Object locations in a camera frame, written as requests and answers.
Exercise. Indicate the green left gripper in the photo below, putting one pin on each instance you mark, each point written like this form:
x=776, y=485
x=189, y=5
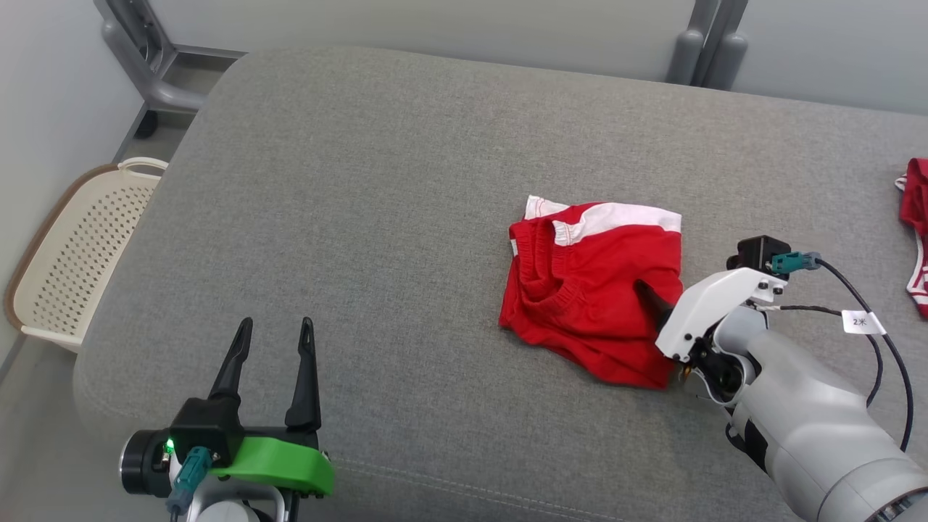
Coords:
x=283, y=464

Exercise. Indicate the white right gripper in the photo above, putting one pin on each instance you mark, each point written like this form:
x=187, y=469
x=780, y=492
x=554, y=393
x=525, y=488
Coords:
x=714, y=301

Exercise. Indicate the red shorts with white stripes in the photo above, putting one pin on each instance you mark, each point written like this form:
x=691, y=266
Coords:
x=594, y=290

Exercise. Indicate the red jersey with white sleeves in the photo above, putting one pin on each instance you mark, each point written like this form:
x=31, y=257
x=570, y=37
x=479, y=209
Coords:
x=917, y=210

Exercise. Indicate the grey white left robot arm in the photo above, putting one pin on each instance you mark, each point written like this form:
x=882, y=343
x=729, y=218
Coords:
x=145, y=464

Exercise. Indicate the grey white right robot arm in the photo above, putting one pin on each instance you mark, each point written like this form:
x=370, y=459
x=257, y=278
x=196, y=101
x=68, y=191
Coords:
x=812, y=428

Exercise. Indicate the grey fabric sofa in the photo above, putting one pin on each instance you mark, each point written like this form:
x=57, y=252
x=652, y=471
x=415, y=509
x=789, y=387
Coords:
x=377, y=254

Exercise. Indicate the cream perforated laundry basket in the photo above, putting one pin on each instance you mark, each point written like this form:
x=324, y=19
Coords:
x=80, y=254

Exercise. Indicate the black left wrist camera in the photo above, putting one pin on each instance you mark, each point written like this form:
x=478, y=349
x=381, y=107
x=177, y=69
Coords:
x=206, y=428

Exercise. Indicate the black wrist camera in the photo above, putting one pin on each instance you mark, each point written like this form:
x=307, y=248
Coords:
x=755, y=252
x=206, y=428

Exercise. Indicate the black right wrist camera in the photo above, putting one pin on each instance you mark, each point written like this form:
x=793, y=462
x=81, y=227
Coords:
x=755, y=252

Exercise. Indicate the grey partition post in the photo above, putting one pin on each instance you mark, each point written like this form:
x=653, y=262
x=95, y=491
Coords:
x=707, y=43

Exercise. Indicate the grey metal cart frame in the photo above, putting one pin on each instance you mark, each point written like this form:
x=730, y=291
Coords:
x=156, y=65

